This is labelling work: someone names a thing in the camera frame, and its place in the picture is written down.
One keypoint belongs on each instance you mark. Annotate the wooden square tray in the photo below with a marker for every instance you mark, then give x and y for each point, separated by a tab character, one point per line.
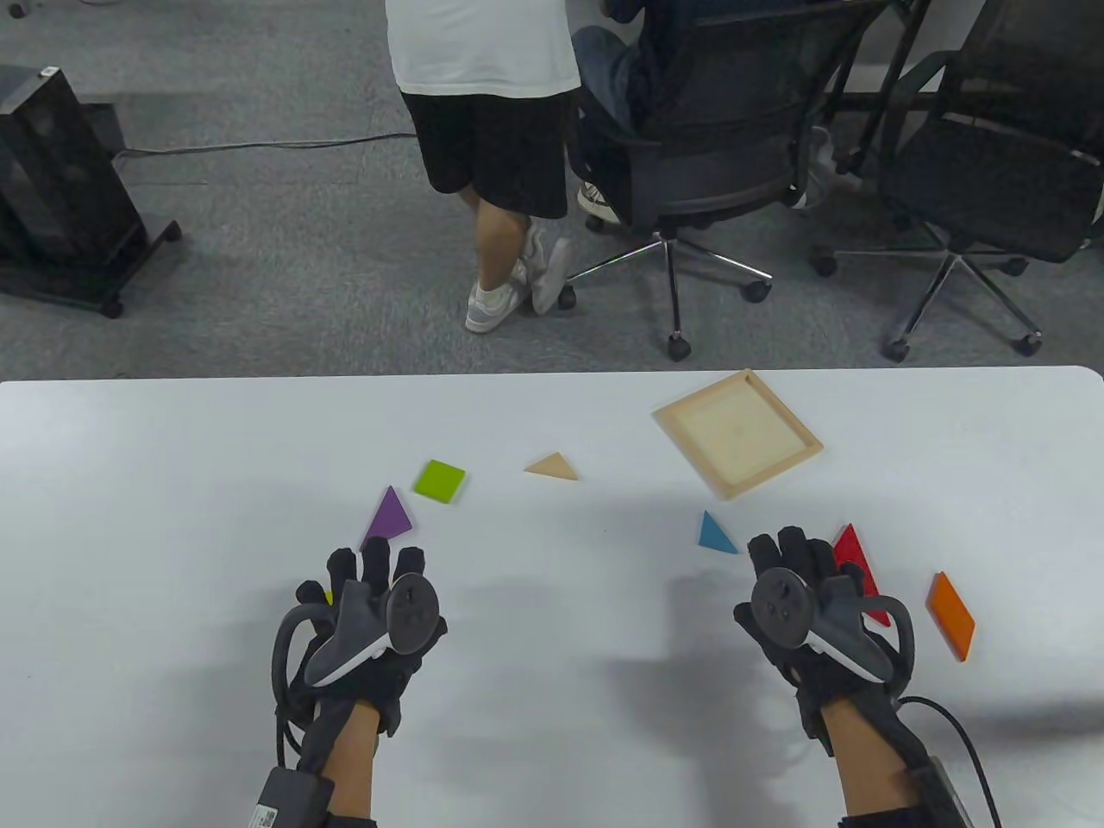
737	431

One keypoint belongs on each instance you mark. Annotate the blue triangle tangram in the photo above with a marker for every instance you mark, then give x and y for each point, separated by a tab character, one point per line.
712	536

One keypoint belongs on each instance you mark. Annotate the beige triangle tangram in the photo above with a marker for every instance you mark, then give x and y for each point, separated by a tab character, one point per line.
552	468

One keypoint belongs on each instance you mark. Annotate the orange parallelogram tangram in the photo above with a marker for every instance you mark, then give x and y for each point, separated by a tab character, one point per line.
949	614

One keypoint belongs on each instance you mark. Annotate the grey hand controller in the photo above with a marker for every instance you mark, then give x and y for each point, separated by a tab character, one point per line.
414	612
780	604

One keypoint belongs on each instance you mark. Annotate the grey left wrist module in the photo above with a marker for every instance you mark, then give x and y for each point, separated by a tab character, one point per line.
289	802

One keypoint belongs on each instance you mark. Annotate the black mesh office chair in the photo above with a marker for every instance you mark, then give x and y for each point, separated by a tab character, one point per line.
992	190
733	147

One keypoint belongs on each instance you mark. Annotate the person's left hand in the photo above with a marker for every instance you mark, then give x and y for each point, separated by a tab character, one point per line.
371	561

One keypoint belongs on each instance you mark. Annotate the grey right hand controller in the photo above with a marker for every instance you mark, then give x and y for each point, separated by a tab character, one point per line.
780	604

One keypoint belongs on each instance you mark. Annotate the black computer tower on stand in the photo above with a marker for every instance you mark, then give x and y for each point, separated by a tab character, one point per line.
52	172

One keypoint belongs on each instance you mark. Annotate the purple triangle tangram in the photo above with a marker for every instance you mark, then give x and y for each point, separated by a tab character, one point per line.
388	517

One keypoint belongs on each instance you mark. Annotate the red triangle tangram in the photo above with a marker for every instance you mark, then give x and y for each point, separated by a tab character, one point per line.
849	548

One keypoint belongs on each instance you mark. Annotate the green square tangram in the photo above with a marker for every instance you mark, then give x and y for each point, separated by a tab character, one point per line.
440	480

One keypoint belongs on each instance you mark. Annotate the grey right wrist module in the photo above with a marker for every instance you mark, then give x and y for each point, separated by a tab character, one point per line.
944	793

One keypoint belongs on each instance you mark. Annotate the person's right hand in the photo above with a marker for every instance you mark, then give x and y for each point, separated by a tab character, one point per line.
802	552

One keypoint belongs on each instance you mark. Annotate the person's right forearm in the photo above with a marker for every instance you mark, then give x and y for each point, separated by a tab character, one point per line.
871	759

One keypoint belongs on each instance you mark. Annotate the grey wrist module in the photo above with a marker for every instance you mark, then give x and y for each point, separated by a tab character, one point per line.
944	793
289	802

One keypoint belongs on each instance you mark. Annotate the grey left hand controller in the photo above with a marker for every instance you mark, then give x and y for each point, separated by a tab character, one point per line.
414	612

